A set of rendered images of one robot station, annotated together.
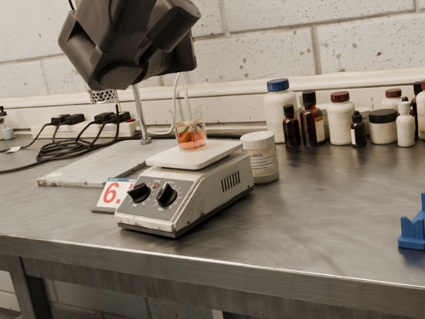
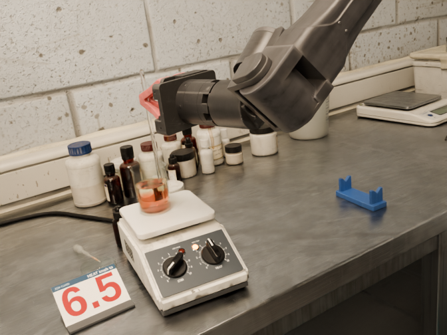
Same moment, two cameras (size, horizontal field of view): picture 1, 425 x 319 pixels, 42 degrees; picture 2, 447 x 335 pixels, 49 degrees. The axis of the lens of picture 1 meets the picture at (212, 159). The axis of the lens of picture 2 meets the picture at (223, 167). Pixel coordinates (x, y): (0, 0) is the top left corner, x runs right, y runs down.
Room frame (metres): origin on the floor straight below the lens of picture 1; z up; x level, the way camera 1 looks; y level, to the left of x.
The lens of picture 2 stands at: (0.49, 0.61, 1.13)
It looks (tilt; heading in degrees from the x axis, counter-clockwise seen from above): 19 degrees down; 295
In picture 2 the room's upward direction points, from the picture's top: 7 degrees counter-clockwise
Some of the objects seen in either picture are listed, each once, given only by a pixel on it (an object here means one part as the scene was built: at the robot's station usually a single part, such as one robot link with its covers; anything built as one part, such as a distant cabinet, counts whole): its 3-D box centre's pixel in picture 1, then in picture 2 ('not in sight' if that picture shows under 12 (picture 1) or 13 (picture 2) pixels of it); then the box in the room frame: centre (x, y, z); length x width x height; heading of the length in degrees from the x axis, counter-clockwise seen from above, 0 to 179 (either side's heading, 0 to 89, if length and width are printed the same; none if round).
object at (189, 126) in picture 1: (188, 127); (151, 188); (0.89, 0.03, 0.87); 0.06 x 0.05 x 0.08; 126
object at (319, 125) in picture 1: (311, 118); (130, 171); (1.10, -0.21, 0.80); 0.04 x 0.04 x 0.11
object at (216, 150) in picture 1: (194, 153); (165, 212); (0.87, 0.03, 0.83); 0.12 x 0.12 x 0.01; 48
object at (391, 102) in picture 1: (394, 111); (172, 151); (1.09, -0.38, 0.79); 0.05 x 0.05 x 0.09
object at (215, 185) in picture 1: (188, 183); (175, 244); (0.85, 0.04, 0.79); 0.22 x 0.13 x 0.08; 138
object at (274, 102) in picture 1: (281, 109); (85, 173); (1.18, -0.16, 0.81); 0.07 x 0.07 x 0.13
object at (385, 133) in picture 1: (384, 126); (183, 163); (1.04, -0.34, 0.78); 0.05 x 0.05 x 0.06
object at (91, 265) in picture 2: not in sight; (99, 271); (0.96, 0.10, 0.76); 0.06 x 0.06 x 0.02
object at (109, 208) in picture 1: (119, 195); (93, 296); (0.92, 0.17, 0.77); 0.09 x 0.06 x 0.04; 56
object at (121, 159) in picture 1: (114, 160); not in sight; (1.23, 0.22, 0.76); 0.30 x 0.20 x 0.01; 146
